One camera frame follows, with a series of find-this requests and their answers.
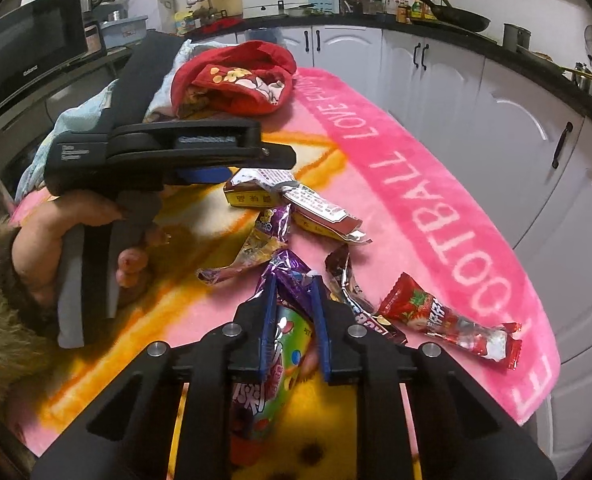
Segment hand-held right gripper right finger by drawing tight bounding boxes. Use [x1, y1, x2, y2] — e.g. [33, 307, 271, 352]
[311, 275, 559, 480]

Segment person's left forearm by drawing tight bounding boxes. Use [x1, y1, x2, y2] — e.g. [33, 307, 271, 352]
[0, 220, 64, 411]

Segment purple foil wrapper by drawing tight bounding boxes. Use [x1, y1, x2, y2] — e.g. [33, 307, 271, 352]
[256, 250, 321, 321]

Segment red printed cloth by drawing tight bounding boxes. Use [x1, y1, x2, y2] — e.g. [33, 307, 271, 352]
[171, 41, 297, 118]

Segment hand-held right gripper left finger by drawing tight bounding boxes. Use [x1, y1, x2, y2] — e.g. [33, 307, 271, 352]
[30, 275, 279, 480]

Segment purple gold wrapper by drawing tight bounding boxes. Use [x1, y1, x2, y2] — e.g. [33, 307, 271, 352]
[196, 203, 293, 286]

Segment yellow white snack wrapper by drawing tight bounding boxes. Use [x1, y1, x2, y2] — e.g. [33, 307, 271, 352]
[282, 183, 371, 245]

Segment black microwave oven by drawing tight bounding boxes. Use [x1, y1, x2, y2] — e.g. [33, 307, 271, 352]
[0, 0, 89, 121]

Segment grey plastic bin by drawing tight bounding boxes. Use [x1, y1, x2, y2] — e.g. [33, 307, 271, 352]
[100, 14, 147, 50]

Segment red rag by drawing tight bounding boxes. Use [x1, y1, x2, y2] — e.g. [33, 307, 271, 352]
[203, 16, 241, 31]

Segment small steel kettle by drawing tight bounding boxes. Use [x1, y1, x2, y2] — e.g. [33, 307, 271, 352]
[571, 62, 592, 94]

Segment green candy packet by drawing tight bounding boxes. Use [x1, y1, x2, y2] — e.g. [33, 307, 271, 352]
[228, 305, 321, 480]

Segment steel mug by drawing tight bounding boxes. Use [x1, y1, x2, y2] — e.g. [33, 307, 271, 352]
[502, 23, 532, 52]

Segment black wok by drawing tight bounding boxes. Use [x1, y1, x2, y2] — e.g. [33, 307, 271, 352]
[400, 0, 492, 33]

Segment brown yellow snack packet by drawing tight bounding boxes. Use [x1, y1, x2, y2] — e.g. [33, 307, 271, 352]
[223, 167, 299, 209]

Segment group of sauce bottles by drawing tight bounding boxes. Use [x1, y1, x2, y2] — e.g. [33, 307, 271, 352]
[386, 0, 437, 24]

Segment dark foil wrapper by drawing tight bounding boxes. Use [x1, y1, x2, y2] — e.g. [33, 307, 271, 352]
[324, 244, 409, 346]

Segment light blue printed cloth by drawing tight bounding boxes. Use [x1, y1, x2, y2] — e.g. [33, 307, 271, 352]
[16, 37, 211, 201]

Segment pink printed blanket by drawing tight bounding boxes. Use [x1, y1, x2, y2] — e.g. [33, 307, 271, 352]
[6, 67, 562, 480]

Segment red snack wrapper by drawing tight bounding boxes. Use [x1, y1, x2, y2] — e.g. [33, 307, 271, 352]
[378, 272, 523, 372]

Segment person's left hand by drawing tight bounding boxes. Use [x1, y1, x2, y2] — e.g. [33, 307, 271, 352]
[10, 192, 174, 311]

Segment white lower cabinets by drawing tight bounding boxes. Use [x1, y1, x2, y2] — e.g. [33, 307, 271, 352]
[191, 22, 592, 461]

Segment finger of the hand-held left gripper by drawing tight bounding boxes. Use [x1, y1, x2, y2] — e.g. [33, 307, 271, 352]
[110, 117, 297, 186]

